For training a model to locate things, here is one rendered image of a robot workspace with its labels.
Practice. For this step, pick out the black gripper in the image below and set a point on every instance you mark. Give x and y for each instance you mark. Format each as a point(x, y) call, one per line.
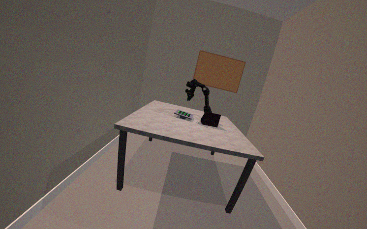
point(190, 94)

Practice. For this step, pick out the grey switch panel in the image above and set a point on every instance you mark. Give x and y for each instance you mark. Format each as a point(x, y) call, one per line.
point(183, 114)

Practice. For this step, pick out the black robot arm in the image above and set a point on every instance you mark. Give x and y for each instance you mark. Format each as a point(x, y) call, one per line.
point(193, 84)

